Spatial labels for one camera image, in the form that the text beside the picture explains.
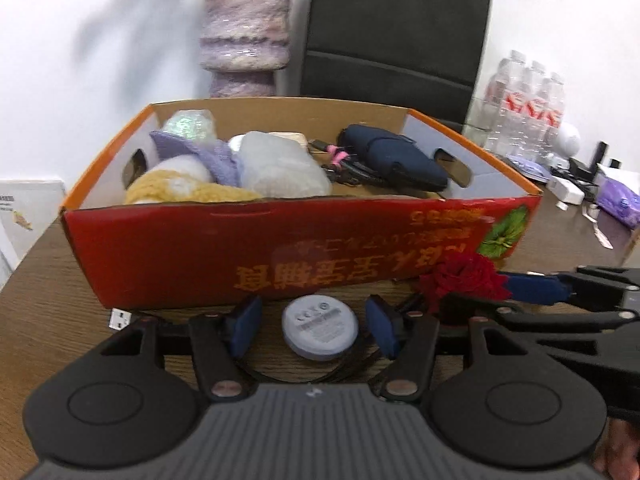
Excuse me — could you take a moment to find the red artificial rose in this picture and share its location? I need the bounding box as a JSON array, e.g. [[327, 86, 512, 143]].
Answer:
[[419, 252, 513, 311]]

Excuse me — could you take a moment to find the white printed carton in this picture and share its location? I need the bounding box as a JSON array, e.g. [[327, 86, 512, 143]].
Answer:
[[0, 176, 67, 271]]

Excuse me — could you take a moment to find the red cardboard box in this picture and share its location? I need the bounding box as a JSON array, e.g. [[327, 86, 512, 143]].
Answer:
[[59, 96, 545, 311]]

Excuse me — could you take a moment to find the wooden desktop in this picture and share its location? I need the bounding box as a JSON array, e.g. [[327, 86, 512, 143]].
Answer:
[[0, 180, 640, 480]]

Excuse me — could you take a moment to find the white lavender tray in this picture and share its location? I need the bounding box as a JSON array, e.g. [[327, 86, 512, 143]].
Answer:
[[510, 155, 553, 183]]

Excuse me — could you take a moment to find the purple woven pouch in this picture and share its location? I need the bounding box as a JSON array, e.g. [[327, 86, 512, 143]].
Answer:
[[149, 130, 246, 188]]

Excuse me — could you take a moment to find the white round robot speaker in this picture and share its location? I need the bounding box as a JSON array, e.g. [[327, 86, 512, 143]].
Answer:
[[552, 122, 583, 161]]

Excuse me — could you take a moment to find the white round charger puck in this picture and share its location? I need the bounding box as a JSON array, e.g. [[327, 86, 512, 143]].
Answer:
[[281, 295, 359, 362]]

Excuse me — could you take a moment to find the white paper strip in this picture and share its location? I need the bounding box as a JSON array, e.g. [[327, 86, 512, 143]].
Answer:
[[582, 202, 613, 250]]

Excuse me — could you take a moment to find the purple tissue packet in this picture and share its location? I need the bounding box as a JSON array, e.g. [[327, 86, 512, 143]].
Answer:
[[595, 167, 640, 228]]

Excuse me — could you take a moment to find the braided cable with pink tie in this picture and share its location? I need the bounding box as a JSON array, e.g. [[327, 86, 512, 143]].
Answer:
[[307, 139, 381, 186]]

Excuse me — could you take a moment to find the iridescent plastic bag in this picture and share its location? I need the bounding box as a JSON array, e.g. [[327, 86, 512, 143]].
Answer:
[[161, 109, 218, 143]]

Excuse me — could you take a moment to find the person's right hand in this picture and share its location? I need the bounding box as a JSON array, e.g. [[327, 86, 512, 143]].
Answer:
[[592, 417, 640, 480]]

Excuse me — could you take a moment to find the purple mottled ceramic vase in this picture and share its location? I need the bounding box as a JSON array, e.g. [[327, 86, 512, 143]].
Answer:
[[199, 0, 296, 98]]

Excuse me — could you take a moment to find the yellow white spotted plush toy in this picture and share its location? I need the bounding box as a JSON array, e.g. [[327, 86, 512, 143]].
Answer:
[[122, 156, 263, 206]]

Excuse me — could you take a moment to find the clear water bottle red label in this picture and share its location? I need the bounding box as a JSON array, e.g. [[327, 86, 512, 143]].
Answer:
[[542, 72, 568, 158], [484, 50, 526, 153], [520, 60, 548, 156]]

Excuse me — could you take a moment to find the navy zipper case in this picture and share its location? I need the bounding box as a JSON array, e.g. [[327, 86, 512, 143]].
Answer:
[[337, 124, 450, 193]]

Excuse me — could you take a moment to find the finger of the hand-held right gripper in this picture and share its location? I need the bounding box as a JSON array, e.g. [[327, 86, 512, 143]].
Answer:
[[440, 292, 640, 333], [497, 265, 640, 306]]

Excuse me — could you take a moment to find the clear glass cup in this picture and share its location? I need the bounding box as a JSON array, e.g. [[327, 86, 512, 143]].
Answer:
[[462, 97, 501, 141]]

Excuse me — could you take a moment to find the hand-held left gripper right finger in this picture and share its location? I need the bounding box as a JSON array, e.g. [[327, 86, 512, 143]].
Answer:
[[364, 296, 551, 403]]

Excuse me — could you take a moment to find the white charger block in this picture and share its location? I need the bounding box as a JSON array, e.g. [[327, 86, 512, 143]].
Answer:
[[547, 172, 586, 206]]

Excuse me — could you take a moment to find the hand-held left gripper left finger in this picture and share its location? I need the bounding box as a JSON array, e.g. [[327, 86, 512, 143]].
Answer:
[[100, 295, 264, 403]]

